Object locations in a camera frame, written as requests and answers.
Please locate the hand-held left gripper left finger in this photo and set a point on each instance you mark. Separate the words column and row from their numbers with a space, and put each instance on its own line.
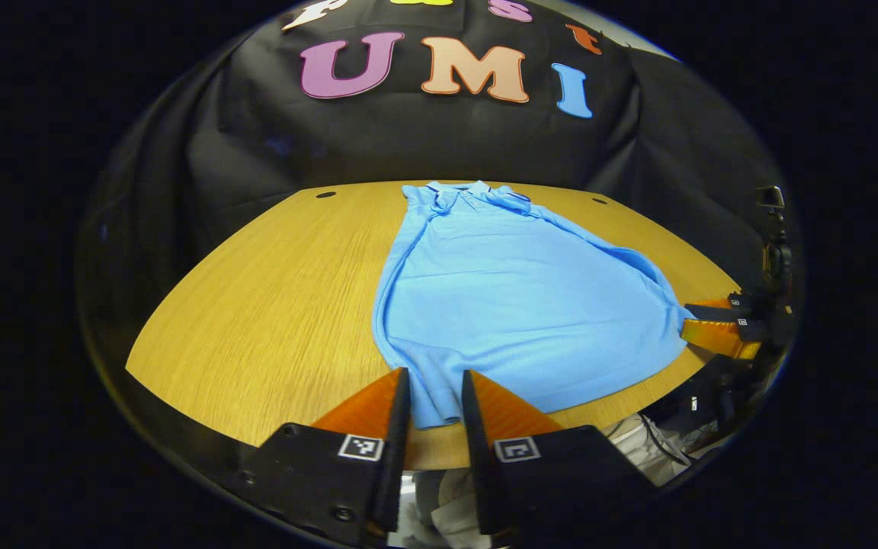
column 397, row 457

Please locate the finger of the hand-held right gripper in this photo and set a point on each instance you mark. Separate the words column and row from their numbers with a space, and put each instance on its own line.
column 713, row 311
column 717, row 338

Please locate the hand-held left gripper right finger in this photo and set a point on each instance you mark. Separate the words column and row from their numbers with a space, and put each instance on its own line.
column 477, row 465

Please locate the light blue T-shirt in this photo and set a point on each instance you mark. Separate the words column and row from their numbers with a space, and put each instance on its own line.
column 515, row 305

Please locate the person's light trousers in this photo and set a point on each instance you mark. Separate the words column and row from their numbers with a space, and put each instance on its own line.
column 641, row 450

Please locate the black backdrop cloth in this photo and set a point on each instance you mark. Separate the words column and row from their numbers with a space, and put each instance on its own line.
column 447, row 145

